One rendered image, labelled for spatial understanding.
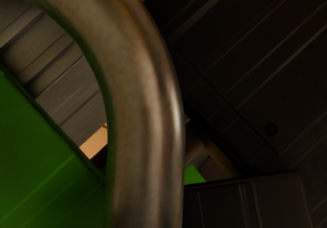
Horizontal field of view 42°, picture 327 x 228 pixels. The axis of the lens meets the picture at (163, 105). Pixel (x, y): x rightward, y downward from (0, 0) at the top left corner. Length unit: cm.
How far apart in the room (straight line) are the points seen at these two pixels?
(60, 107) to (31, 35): 50
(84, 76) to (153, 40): 53
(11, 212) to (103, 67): 8
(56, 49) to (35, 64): 1
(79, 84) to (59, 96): 4
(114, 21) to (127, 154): 5
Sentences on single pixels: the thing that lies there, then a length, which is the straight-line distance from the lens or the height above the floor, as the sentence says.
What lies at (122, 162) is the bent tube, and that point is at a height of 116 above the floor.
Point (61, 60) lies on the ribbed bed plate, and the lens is 21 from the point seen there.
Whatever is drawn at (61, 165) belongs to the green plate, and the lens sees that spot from 19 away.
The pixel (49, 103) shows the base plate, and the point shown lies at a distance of 68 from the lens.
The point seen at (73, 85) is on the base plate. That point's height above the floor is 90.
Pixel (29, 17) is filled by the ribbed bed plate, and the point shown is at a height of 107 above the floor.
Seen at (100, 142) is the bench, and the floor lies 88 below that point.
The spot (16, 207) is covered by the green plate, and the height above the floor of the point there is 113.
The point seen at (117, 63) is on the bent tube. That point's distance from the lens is 15.
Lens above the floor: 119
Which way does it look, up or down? 16 degrees down
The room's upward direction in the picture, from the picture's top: 137 degrees clockwise
